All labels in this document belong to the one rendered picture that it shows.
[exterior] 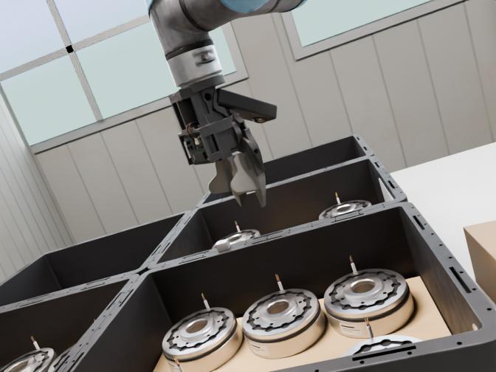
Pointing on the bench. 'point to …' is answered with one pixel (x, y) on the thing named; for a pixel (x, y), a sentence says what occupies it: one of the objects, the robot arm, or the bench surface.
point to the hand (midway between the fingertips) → (253, 197)
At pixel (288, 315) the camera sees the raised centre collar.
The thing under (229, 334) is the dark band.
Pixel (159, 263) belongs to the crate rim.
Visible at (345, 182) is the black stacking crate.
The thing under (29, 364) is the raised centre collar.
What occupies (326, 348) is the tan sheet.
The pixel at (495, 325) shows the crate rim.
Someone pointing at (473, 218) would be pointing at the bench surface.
